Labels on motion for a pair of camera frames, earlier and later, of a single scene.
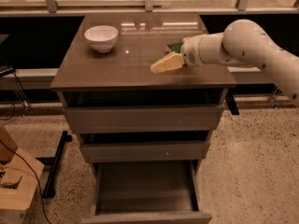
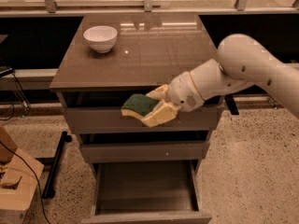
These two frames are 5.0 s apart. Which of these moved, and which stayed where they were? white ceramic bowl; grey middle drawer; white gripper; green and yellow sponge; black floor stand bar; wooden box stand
Moved: white gripper; green and yellow sponge
Stayed: grey middle drawer; black floor stand bar; white ceramic bowl; wooden box stand
